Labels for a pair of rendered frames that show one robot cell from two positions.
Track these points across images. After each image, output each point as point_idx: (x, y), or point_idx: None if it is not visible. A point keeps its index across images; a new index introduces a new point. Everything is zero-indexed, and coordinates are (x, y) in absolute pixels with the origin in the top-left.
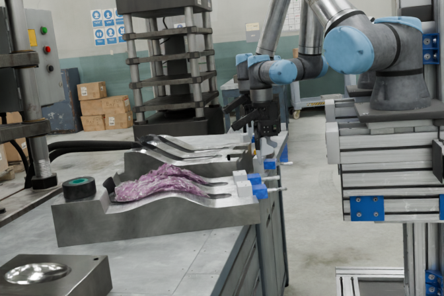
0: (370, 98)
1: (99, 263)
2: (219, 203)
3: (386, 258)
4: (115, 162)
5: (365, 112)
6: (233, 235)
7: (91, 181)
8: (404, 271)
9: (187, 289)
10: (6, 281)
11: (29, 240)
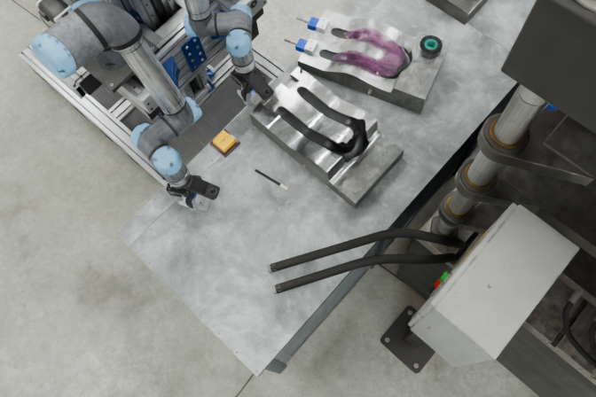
0: None
1: None
2: (345, 21)
3: (74, 257)
4: (372, 178)
5: None
6: (348, 13)
7: (423, 37)
8: (191, 97)
9: None
10: None
11: (461, 81)
